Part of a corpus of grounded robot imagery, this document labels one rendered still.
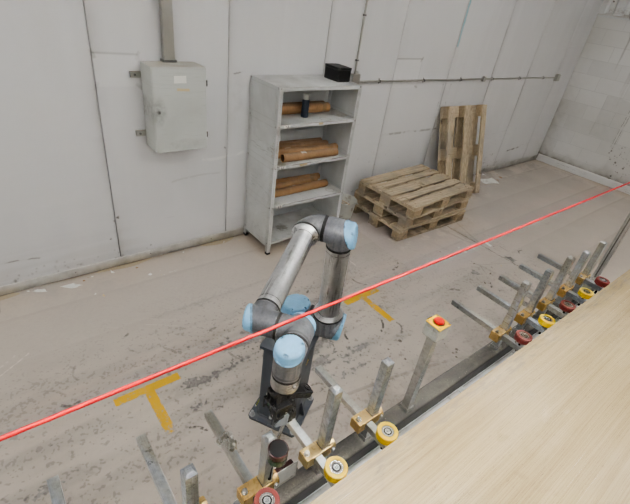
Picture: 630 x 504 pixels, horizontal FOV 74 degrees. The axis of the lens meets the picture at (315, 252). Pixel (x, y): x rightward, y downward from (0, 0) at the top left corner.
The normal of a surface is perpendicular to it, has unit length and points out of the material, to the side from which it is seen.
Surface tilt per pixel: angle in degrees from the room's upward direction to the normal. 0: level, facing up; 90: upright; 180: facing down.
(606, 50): 90
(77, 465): 0
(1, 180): 90
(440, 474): 0
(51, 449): 0
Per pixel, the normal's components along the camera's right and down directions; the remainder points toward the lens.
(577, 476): 0.13, -0.83
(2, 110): 0.62, 0.49
